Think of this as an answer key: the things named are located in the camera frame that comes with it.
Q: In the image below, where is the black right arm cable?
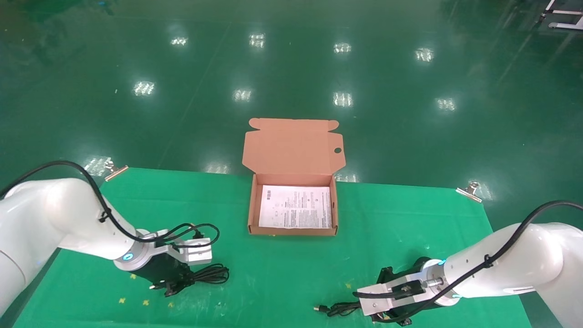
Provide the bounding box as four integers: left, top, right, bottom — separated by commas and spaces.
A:
353, 200, 583, 324

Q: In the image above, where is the white metal frame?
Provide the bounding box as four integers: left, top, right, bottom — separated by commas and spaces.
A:
533, 0, 583, 32

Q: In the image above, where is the silver binder clip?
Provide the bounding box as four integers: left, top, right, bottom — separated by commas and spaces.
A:
456, 181, 483, 203
105, 159, 129, 182

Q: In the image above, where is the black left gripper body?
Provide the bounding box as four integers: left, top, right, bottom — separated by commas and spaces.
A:
134, 254, 193, 287

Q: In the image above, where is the open brown cardboard box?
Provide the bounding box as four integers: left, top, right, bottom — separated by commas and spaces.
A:
242, 118, 346, 236

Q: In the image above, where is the green table cloth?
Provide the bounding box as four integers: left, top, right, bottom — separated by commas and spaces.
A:
14, 168, 533, 328

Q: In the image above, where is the black data cable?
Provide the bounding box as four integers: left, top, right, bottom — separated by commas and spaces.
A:
150, 263, 230, 297

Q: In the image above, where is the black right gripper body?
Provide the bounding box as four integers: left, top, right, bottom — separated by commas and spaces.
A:
377, 257, 442, 287

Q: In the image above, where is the white printed instruction sheet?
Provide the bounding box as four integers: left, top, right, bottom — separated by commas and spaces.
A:
258, 184, 333, 230

